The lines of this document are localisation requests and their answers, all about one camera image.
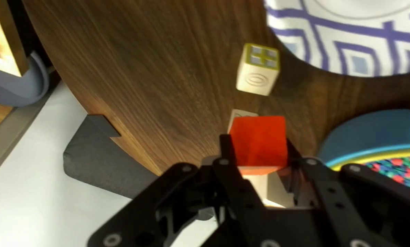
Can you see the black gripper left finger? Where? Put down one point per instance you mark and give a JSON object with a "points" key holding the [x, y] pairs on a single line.
{"points": [[228, 152]]}

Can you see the white blue paper plate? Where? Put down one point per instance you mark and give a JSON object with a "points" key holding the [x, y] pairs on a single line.
{"points": [[350, 37]]}

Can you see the round wooden table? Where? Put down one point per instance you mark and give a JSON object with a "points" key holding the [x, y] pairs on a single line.
{"points": [[163, 71]]}

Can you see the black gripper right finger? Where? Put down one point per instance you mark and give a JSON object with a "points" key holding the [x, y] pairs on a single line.
{"points": [[294, 159]]}

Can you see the cream letter block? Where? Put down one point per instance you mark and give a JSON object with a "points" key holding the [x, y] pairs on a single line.
{"points": [[258, 70]]}

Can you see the yellow bowl with coloured gravel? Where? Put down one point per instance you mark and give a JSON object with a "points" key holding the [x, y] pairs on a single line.
{"points": [[379, 140]]}

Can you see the red number six block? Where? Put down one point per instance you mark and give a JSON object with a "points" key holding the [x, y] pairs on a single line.
{"points": [[266, 180]]}

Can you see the orange block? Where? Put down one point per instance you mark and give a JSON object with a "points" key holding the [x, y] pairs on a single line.
{"points": [[261, 140]]}

